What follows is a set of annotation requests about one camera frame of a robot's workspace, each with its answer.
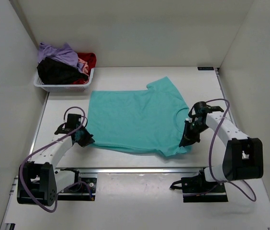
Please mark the pink t shirt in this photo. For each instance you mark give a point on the pink t shirt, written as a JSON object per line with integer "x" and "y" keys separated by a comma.
{"x": 84, "y": 66}

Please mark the black label sticker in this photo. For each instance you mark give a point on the black label sticker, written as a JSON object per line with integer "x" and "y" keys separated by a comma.
{"x": 205, "y": 68}

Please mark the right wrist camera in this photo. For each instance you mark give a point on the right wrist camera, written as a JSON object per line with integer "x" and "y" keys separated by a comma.
{"x": 201, "y": 109}

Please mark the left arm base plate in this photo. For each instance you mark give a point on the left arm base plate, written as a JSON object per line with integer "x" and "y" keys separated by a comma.
{"x": 85, "y": 191}

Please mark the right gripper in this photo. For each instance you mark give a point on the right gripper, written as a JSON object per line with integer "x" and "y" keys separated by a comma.
{"x": 188, "y": 139}

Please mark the white plastic basket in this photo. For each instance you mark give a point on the white plastic basket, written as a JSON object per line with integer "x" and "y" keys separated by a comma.
{"x": 63, "y": 88}

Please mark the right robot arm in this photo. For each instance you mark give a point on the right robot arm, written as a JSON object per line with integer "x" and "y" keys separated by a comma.
{"x": 243, "y": 157}

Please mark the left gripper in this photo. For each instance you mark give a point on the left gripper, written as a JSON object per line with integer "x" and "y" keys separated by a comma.
{"x": 88, "y": 140}

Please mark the black t shirt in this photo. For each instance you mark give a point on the black t shirt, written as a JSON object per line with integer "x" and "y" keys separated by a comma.
{"x": 53, "y": 72}

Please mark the red t shirt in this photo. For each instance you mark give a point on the red t shirt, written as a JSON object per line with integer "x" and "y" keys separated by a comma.
{"x": 92, "y": 60}

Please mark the purple t shirt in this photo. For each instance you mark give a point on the purple t shirt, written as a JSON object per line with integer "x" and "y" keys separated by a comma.
{"x": 65, "y": 54}

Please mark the teal t shirt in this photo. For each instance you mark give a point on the teal t shirt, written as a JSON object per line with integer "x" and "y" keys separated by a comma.
{"x": 148, "y": 121}

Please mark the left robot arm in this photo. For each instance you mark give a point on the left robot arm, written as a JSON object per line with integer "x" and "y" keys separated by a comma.
{"x": 39, "y": 179}

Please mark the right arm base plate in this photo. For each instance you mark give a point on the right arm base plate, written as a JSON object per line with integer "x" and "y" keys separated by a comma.
{"x": 196, "y": 189}

